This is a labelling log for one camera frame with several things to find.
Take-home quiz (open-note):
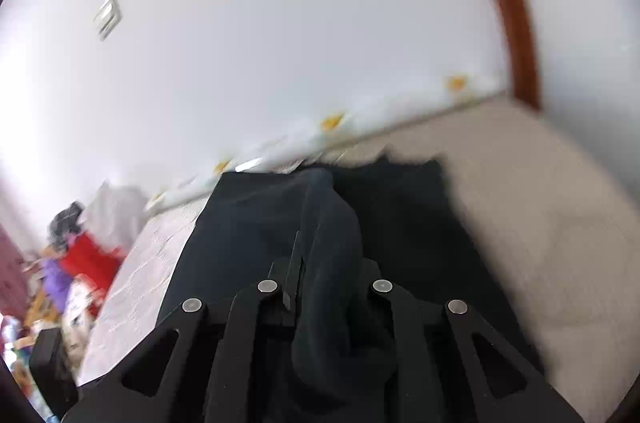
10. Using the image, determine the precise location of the purple cloth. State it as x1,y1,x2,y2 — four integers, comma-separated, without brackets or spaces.
42,255,71,311

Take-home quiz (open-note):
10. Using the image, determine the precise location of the white wall switch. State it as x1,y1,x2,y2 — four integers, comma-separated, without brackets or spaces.
92,0,123,41

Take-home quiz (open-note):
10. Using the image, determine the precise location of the dark plaid cloth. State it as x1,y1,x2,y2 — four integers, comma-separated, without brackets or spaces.
47,200,88,249

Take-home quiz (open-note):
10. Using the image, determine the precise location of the black sweatshirt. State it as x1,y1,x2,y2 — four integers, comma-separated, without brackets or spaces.
155,156,546,423

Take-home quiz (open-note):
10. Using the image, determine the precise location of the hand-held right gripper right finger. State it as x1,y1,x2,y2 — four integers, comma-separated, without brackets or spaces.
357,258,585,423

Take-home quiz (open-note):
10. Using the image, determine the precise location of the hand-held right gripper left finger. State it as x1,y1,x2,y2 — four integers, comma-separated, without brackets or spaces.
62,230,307,423

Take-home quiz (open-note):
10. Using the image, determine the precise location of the striped bed mattress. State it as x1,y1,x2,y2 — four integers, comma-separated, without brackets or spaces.
77,96,633,423

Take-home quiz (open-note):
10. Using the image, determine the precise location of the red paper bag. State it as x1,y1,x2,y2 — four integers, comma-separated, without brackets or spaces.
60,233,126,304

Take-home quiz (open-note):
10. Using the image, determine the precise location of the white plastic shopping bag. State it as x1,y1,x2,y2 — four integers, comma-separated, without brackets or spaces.
80,180,151,249

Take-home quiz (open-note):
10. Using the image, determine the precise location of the white patterned pillow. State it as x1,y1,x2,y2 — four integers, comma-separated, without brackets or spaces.
145,73,507,210

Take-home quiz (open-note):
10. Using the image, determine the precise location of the brown wooden frame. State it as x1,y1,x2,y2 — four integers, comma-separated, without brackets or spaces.
452,0,543,111

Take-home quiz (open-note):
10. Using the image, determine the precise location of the black box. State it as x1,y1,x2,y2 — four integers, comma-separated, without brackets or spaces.
29,328,78,409

